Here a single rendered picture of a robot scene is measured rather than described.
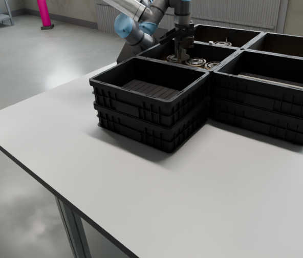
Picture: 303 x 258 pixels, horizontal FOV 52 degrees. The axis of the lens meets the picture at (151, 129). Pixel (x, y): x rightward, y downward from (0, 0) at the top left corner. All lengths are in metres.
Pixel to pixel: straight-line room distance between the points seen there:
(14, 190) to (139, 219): 1.48
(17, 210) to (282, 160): 1.59
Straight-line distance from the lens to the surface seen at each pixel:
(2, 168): 2.57
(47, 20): 6.16
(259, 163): 1.18
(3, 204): 2.26
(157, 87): 1.39
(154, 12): 1.47
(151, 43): 1.83
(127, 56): 1.92
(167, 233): 0.93
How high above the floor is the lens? 1.43
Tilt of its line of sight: 33 degrees down
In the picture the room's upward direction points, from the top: 4 degrees counter-clockwise
